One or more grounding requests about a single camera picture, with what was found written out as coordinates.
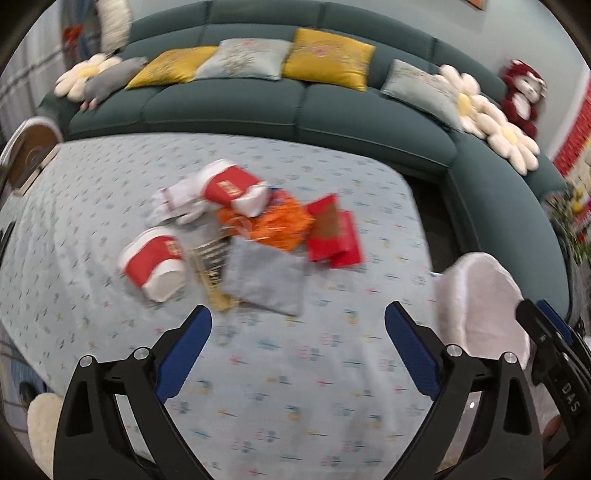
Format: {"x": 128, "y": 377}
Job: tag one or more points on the small yellow embroidered cushion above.
{"x": 173, "y": 67}

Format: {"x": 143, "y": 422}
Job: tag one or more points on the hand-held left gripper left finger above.
{"x": 184, "y": 355}

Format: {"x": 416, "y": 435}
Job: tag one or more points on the grey mouse plush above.
{"x": 111, "y": 78}

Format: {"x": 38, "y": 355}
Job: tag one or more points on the red curtain bow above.
{"x": 70, "y": 33}

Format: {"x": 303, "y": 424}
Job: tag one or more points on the white fluffy cushion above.
{"x": 41, "y": 429}

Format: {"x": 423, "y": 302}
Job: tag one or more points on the green potted plant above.
{"x": 568, "y": 226}

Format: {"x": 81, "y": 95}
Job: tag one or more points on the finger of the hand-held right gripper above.
{"x": 556, "y": 318}
{"x": 535, "y": 327}

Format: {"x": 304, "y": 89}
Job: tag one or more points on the white flower cushion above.
{"x": 512, "y": 138}
{"x": 81, "y": 74}
{"x": 466, "y": 99}

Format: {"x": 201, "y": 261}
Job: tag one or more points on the teal sofa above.
{"x": 231, "y": 106}

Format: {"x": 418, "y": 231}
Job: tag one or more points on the white cloth with red edge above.
{"x": 178, "y": 201}

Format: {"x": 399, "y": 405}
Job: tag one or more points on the red white teddy bear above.
{"x": 521, "y": 99}

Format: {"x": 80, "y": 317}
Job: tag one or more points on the red bordered wall hanging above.
{"x": 572, "y": 147}

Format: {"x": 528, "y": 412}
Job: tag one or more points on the framed painting with orange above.
{"x": 475, "y": 2}

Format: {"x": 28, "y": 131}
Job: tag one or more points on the blue curtain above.
{"x": 87, "y": 27}

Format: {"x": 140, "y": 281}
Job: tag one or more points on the red white paper cup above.
{"x": 228, "y": 184}
{"x": 154, "y": 261}

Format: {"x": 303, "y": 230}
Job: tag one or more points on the floral patterned tablecloth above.
{"x": 300, "y": 369}

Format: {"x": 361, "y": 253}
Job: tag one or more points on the black gold packet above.
{"x": 210, "y": 267}

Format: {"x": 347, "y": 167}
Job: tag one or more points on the large yellow embroidered cushion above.
{"x": 328, "y": 57}

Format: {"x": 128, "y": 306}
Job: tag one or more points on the grey cloth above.
{"x": 265, "y": 277}

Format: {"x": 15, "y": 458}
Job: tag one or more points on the light blue embroidered cushion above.
{"x": 420, "y": 90}
{"x": 244, "y": 57}

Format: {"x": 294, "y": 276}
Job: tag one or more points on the orange wrapper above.
{"x": 277, "y": 221}

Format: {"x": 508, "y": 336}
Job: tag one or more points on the white bag lined trash bin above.
{"x": 480, "y": 300}

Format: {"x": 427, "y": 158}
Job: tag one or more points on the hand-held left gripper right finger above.
{"x": 411, "y": 350}

